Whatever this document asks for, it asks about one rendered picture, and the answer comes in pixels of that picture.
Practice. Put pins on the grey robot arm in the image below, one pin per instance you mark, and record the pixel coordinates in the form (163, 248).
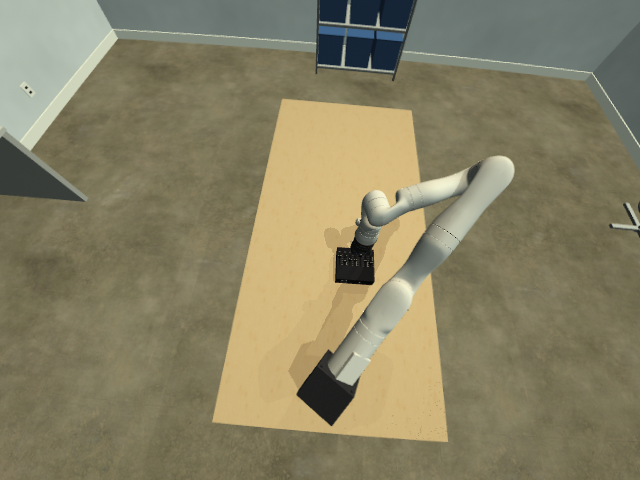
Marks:
(491, 176)

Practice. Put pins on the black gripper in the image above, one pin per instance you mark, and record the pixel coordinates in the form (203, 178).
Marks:
(361, 244)

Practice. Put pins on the black lighting desk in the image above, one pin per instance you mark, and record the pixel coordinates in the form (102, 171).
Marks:
(354, 269)

